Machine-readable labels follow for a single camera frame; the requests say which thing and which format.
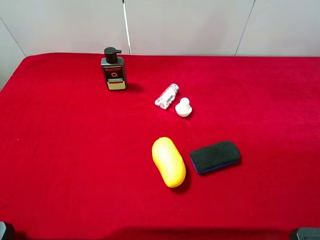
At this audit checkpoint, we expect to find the yellow mango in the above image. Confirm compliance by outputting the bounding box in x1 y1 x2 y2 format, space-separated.
151 137 186 188

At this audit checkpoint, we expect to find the clear bottle of white pills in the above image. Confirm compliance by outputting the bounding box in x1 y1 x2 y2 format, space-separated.
154 83 179 110

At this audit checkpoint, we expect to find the small white duck figure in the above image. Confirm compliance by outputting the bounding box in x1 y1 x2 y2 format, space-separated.
175 97 193 118

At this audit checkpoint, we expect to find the black and blue eraser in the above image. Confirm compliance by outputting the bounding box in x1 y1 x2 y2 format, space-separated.
189 140 242 174

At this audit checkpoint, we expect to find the black pump lotion bottle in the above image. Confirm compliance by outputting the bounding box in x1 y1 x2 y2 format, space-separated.
100 47 127 91

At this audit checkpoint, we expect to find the white vertical pole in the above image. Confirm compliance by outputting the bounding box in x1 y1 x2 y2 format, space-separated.
122 0 132 55

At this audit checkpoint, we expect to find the red table cloth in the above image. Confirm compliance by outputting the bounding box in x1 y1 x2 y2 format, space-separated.
0 53 320 240

